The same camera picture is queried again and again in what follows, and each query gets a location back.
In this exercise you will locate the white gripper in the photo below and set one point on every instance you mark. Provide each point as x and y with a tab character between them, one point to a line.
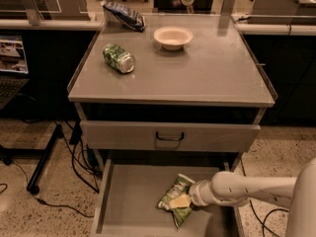
197	194

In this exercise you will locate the green jalapeno chip bag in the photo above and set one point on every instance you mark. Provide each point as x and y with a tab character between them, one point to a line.
180	186

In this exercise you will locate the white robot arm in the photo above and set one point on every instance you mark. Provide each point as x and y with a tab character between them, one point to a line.
297	194

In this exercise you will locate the open grey middle drawer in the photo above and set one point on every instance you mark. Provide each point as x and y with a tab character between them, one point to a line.
126	205

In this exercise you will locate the grey top drawer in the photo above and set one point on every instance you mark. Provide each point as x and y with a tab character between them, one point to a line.
135	135

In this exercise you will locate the grey cabinet counter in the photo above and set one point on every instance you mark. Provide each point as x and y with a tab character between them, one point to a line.
215	69

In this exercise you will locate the blue chip bag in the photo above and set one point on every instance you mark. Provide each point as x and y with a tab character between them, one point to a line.
127	16

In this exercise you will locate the black stand leg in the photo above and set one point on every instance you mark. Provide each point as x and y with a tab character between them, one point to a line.
33	186

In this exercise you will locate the green soda can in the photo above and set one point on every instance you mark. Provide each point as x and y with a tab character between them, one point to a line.
118	58

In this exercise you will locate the white paper bowl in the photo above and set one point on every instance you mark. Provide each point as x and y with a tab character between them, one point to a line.
173	38

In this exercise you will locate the laptop computer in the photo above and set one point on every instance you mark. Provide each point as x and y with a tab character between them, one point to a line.
14	71

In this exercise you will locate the black drawer handle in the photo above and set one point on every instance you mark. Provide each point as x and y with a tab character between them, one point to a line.
180	137

